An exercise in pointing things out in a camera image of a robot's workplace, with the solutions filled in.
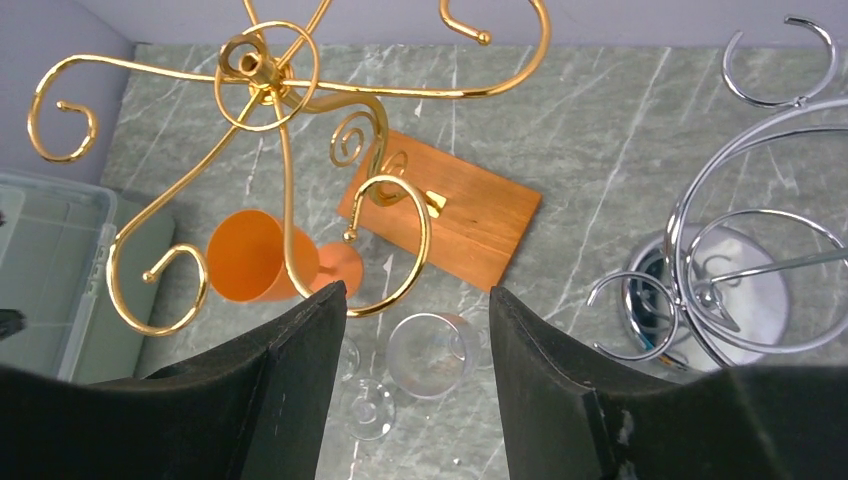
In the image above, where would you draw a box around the orange plastic goblet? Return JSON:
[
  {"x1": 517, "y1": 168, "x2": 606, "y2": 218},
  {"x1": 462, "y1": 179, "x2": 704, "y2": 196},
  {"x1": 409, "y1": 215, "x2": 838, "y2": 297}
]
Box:
[{"x1": 206, "y1": 209, "x2": 364, "y2": 303}]

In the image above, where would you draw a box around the clear plastic storage box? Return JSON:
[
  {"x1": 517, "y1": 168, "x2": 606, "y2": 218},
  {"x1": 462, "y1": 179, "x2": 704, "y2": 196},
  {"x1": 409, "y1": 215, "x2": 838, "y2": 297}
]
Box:
[{"x1": 1, "y1": 170, "x2": 144, "y2": 384}]

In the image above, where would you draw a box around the chrome wire glass rack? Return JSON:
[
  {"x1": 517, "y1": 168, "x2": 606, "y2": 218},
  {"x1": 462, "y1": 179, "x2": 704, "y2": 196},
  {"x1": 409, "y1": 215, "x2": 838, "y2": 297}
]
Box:
[{"x1": 588, "y1": 15, "x2": 847, "y2": 375}]

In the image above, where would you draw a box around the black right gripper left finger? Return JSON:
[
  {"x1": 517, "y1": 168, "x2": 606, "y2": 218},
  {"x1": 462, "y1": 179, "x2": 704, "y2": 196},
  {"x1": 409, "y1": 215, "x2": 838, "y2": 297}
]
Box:
[{"x1": 1, "y1": 282, "x2": 347, "y2": 479}]

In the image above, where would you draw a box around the gold wire glass rack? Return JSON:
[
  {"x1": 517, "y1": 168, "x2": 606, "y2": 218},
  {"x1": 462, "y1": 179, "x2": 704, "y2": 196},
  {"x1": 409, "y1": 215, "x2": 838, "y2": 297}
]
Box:
[{"x1": 27, "y1": 0, "x2": 553, "y2": 338}]

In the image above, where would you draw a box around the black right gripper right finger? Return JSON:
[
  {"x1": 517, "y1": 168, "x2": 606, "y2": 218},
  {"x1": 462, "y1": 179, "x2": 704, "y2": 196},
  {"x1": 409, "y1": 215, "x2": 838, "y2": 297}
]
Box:
[{"x1": 489, "y1": 287, "x2": 847, "y2": 479}]

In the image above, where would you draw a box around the clear wine glass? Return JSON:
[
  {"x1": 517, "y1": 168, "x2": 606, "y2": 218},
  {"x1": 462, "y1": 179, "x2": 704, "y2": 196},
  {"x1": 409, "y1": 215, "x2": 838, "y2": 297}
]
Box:
[{"x1": 338, "y1": 312, "x2": 490, "y2": 441}]

